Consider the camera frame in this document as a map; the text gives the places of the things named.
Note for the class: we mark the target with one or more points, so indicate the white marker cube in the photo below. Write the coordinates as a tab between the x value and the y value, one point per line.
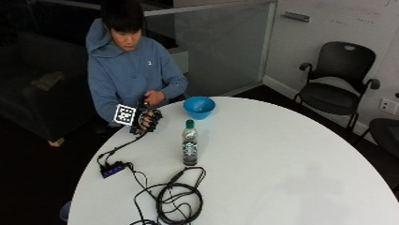
124	114

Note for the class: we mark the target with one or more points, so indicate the the person in blue hoodie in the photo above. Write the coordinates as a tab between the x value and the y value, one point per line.
124	68

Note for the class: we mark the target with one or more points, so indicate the clear bottle with green cap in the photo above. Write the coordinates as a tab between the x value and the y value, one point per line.
190	142

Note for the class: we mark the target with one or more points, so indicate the blue bowl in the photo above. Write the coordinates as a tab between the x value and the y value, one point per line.
200	107

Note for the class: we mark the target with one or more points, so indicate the black hub with blue lights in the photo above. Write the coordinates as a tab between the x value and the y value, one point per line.
112	170

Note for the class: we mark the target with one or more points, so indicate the frosted glass partition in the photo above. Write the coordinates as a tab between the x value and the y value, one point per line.
216	47

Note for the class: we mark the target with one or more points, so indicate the grey cushion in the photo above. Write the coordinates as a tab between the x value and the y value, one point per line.
49	80

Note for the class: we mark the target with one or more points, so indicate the dark sofa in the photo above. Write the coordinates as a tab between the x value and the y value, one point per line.
38	84

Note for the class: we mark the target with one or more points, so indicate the blue-grey stool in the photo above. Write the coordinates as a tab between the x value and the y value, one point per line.
65	212

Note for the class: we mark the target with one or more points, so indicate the black office chair with armrests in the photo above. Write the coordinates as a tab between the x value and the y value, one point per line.
337	84

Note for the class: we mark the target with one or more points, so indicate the grey wall tray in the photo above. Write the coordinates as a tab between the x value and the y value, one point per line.
296	16

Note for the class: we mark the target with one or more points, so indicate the white wall outlet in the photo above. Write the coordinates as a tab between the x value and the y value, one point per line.
389	106

